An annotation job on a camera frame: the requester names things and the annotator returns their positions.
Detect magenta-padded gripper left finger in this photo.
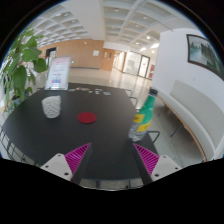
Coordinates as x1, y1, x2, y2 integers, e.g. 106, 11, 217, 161
40, 142, 93, 186

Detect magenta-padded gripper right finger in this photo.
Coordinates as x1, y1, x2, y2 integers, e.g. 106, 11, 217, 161
127, 139, 183, 186

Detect green labelled drink bottle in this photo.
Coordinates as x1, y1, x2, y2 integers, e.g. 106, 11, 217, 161
128, 94, 158, 143

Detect flat round red coaster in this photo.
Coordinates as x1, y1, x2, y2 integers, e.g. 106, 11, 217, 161
77, 111, 98, 125

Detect white dotted mug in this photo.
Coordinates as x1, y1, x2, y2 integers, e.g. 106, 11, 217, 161
41, 95, 63, 119

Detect long white bench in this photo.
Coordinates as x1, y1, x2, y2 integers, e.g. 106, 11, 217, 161
154, 79, 224, 162

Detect clear acrylic sign stand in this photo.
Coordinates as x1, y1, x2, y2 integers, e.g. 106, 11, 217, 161
44, 55, 72, 92

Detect green leafy potted plant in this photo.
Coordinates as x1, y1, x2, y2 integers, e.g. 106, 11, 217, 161
0, 28, 50, 115

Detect dark framed landscape picture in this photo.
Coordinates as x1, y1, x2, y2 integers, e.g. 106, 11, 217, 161
186, 33, 224, 81

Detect ceiling lights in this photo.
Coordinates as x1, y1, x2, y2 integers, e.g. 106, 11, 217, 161
112, 7, 162, 52

